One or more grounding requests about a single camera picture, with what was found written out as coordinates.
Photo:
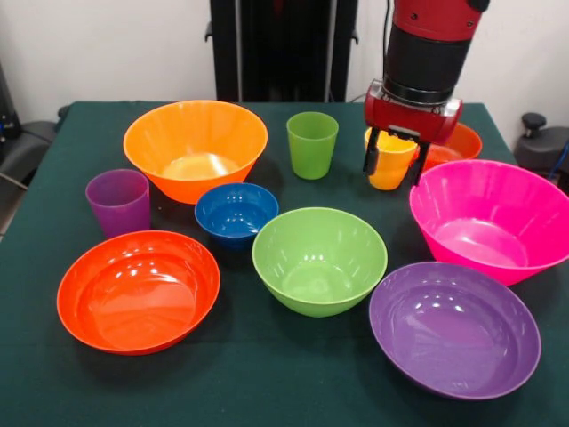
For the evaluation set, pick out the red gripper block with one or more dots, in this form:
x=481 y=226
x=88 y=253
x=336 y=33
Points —
x=409 y=118

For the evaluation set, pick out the yellow cup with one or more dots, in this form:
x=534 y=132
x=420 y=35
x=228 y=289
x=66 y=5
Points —
x=393 y=169

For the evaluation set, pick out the green cup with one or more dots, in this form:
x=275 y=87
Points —
x=311 y=151

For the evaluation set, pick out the large pink bowl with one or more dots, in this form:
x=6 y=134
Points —
x=489 y=213

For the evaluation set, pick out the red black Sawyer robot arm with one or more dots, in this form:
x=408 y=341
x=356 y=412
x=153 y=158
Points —
x=427 y=58

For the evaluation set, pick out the small red bowl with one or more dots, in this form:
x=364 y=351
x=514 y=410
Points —
x=467 y=142

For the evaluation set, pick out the green bowl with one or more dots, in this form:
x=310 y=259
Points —
x=318 y=267

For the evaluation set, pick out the black floor base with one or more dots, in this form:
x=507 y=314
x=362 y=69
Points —
x=26 y=147
x=542 y=151

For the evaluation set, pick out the small blue bowl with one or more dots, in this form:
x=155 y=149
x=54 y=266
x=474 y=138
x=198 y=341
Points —
x=235 y=213

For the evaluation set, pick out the large purple shallow bowl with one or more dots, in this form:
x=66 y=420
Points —
x=453 y=333

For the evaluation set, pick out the large orange bowl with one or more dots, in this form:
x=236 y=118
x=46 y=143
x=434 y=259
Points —
x=191 y=133

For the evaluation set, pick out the dark green tablecloth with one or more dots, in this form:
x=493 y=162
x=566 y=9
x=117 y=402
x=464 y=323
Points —
x=266 y=378

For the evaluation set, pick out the purple cup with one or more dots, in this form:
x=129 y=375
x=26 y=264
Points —
x=117 y=209

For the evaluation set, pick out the large red shallow bowl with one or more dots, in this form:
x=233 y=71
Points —
x=138 y=293

